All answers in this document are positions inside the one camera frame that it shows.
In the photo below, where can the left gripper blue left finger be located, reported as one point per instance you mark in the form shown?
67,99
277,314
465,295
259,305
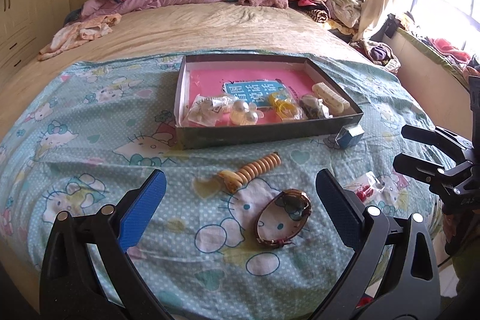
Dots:
114,230

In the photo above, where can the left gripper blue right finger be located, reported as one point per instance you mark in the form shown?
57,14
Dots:
363,231

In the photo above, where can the red cherry earrings bag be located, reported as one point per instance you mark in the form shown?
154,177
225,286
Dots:
366,186

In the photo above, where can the wooden bead hair clip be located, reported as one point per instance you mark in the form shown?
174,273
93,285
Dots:
234,180

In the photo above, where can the cream hair claw clip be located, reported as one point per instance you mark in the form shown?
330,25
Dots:
336,103

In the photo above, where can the dark jewelry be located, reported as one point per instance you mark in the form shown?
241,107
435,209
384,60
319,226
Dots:
314,107

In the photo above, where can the yellow hair ties bag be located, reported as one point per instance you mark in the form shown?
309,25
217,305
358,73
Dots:
285,107

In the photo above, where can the bagged pearl earrings card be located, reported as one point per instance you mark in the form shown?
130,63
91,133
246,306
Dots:
207,111

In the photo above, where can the large pearl hair clip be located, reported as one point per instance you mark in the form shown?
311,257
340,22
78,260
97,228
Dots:
244,113

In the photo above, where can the small blue box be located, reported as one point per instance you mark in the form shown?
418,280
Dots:
349,136

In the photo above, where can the green window ledge cloth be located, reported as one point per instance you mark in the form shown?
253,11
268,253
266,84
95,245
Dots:
456,68

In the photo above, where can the Hello Kitty blue sheet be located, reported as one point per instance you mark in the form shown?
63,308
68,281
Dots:
95,132

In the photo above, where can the clothes heap by window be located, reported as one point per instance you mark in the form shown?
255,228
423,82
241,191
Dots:
378,53

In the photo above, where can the dark cardboard box tray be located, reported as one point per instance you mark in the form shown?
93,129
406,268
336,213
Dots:
193,136

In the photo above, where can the pink book in tray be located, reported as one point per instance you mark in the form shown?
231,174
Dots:
251,85

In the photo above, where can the pink patterned garment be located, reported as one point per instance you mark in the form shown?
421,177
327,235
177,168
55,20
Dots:
77,34

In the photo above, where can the beige bed cover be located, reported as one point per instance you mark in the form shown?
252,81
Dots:
178,29

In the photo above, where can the pile of clothes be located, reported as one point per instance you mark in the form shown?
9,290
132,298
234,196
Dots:
340,15

